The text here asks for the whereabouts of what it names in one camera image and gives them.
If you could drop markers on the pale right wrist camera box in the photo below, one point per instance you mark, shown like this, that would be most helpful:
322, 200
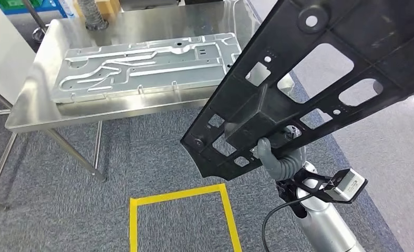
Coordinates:
346, 186

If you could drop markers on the white spray bottle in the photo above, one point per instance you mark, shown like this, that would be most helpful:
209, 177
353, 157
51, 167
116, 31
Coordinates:
67, 8

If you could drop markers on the blue rack with green crates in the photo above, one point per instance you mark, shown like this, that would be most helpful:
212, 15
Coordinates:
36, 11

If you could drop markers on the yellow floor tape square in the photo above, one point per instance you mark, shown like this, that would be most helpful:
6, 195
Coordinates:
179, 194

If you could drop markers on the stainless steel workbench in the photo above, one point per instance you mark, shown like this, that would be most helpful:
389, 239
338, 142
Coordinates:
36, 104

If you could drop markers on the machined aluminium plate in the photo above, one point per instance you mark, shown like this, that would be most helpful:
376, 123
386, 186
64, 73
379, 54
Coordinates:
158, 76

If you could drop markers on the metal stanchion with round base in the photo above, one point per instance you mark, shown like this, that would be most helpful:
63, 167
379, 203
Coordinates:
39, 36

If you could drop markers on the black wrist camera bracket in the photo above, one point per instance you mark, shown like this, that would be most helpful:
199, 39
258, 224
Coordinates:
297, 175

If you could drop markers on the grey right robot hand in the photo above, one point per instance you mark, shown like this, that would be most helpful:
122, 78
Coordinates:
268, 153

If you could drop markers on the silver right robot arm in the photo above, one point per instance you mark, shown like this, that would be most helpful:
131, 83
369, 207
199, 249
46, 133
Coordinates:
322, 222

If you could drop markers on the black plastic frame part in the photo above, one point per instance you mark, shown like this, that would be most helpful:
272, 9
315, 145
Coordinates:
248, 104

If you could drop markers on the metal frame stand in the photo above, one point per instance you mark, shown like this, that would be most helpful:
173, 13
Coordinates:
1, 167

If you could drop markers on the green plastic crate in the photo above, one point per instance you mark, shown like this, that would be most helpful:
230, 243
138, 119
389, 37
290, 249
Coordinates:
19, 3

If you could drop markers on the white panel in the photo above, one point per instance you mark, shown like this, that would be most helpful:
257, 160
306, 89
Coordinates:
5, 52

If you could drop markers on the cardboard box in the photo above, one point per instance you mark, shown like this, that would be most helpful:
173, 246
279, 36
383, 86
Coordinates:
113, 5

